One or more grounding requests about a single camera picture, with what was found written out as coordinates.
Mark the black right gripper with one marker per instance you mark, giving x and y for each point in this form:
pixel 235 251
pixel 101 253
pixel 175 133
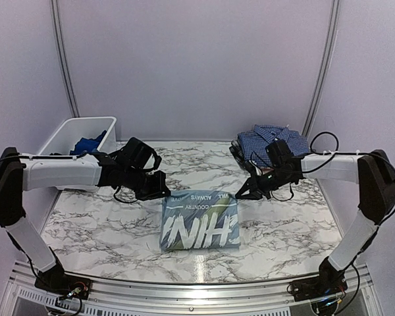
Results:
pixel 256 191

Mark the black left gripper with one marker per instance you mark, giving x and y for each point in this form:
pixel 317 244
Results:
pixel 158 187

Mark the blue checked shirt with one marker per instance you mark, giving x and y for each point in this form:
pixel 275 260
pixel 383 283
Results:
pixel 254 143

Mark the dark blue garment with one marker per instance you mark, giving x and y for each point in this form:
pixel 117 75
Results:
pixel 85 146

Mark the light blue garment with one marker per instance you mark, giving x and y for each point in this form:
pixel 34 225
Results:
pixel 199 219

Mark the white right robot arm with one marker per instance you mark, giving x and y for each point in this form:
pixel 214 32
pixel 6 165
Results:
pixel 372 171

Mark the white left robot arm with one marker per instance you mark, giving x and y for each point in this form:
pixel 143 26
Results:
pixel 18 222

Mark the white plastic laundry bin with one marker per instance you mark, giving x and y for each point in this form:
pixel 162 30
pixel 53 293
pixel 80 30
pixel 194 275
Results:
pixel 75 135

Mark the black white plaid garment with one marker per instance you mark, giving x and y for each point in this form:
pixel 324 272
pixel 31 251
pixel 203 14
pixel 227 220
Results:
pixel 235 151

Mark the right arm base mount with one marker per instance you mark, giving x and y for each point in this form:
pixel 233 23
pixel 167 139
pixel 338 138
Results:
pixel 329 281

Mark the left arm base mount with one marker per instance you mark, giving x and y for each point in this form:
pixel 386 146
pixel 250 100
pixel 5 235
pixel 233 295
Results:
pixel 56 280

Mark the aluminium front frame rail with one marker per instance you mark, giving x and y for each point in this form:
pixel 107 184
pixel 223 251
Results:
pixel 279 296

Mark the left wall aluminium post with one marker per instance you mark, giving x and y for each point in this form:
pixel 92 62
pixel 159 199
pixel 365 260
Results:
pixel 62 57

